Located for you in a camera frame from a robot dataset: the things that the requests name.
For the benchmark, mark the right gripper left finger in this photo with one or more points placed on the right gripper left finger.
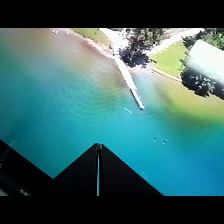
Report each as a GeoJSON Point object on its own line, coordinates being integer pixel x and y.
{"type": "Point", "coordinates": [80, 178]}

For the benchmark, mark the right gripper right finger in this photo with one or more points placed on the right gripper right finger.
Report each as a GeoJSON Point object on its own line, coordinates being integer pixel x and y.
{"type": "Point", "coordinates": [123, 178]}

